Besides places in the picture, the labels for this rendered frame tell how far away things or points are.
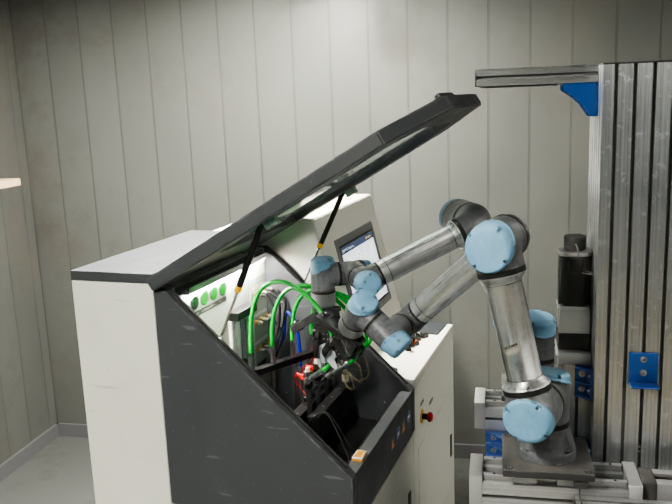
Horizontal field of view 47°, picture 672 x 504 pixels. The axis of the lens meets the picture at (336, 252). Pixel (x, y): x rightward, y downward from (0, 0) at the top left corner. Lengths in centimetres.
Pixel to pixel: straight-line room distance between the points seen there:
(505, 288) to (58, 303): 346
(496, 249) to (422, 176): 227
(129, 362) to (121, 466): 35
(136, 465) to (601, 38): 286
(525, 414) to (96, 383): 128
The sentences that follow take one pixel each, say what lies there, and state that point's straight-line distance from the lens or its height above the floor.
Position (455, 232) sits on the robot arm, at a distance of 233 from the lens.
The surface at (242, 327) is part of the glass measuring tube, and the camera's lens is 262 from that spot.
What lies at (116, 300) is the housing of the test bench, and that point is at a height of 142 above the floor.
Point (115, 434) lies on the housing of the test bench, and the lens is 250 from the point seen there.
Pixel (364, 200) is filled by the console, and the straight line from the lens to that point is 331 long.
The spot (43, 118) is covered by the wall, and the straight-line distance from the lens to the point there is 473.
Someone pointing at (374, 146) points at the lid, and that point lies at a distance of 189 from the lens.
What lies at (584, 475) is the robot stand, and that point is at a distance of 207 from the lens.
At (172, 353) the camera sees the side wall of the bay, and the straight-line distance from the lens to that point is 229.
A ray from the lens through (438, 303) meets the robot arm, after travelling 207.
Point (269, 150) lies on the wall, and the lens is 419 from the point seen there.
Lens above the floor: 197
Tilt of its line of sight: 11 degrees down
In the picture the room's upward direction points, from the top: 2 degrees counter-clockwise
